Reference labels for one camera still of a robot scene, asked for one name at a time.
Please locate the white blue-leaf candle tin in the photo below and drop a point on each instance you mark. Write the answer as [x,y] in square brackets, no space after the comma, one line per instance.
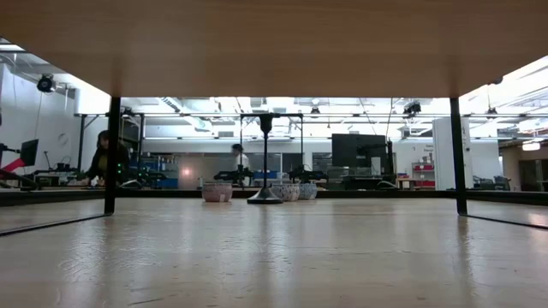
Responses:
[289,192]
[309,191]

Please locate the pinkish patterned candle tin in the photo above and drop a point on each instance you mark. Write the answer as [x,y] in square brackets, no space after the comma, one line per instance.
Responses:
[217,192]

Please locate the black candlestick holder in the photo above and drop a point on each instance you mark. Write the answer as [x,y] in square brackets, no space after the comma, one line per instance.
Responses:
[265,194]

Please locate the black background robot arm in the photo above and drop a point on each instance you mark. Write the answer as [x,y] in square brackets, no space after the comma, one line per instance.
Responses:
[308,175]
[231,175]

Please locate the black aluminium table frame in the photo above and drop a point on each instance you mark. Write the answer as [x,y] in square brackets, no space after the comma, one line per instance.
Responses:
[64,197]

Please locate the large black monitor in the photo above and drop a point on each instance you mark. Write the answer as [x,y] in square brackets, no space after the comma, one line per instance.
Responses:
[355,149]

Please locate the wooden riser shelf, black legs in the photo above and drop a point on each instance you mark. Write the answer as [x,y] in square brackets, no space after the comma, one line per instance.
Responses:
[274,43]

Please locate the rack with red bins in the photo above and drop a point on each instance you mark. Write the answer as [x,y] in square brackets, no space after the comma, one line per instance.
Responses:
[424,169]

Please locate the black ceiling camera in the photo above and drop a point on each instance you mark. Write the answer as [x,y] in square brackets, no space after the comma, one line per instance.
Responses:
[412,108]
[45,84]

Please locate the person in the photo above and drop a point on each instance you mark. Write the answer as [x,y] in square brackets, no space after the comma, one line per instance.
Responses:
[96,167]
[242,160]

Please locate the small black monitor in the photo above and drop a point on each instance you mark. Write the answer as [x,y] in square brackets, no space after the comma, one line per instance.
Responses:
[29,152]

